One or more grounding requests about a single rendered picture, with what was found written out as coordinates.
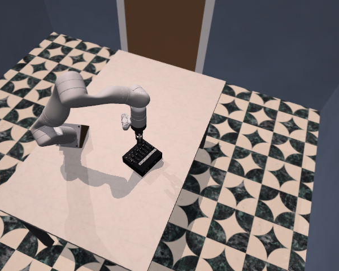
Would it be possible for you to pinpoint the black lighting desk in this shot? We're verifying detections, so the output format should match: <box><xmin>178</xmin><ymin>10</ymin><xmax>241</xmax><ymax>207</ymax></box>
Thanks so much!
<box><xmin>122</xmin><ymin>139</ymin><xmax>162</xmax><ymax>177</ymax></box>

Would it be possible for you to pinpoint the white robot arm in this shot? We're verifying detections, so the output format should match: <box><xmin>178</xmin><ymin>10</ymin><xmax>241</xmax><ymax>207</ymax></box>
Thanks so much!
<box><xmin>31</xmin><ymin>71</ymin><xmax>150</xmax><ymax>147</ymax></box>

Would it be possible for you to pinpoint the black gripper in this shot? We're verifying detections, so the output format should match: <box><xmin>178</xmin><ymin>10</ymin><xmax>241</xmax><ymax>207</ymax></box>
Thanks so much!
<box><xmin>131</xmin><ymin>125</ymin><xmax>146</xmax><ymax>148</ymax></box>

